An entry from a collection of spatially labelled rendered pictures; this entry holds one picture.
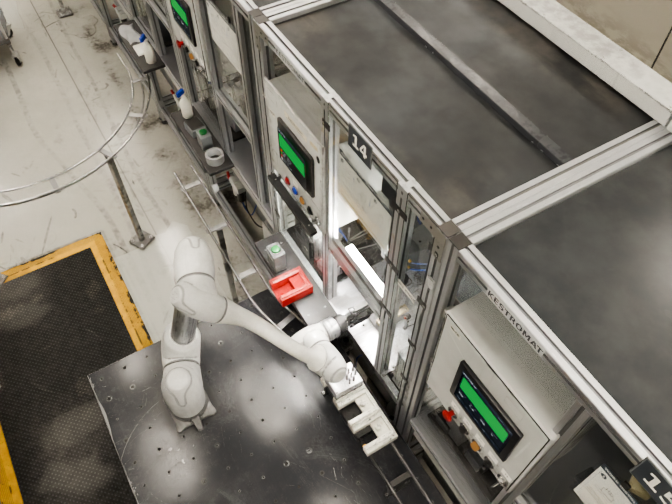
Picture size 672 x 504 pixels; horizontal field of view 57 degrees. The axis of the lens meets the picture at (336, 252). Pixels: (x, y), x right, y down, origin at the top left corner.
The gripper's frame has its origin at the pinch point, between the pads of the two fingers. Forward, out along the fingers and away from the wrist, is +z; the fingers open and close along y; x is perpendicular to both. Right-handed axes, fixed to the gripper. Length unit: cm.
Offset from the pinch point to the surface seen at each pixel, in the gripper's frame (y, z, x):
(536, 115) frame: 97, 41, -16
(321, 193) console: 57, -13, 21
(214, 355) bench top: -34, -67, 32
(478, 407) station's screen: 58, -15, -70
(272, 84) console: 80, -12, 57
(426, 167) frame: 98, 0, -16
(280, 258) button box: -2.2, -23.7, 43.0
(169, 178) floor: -103, -33, 212
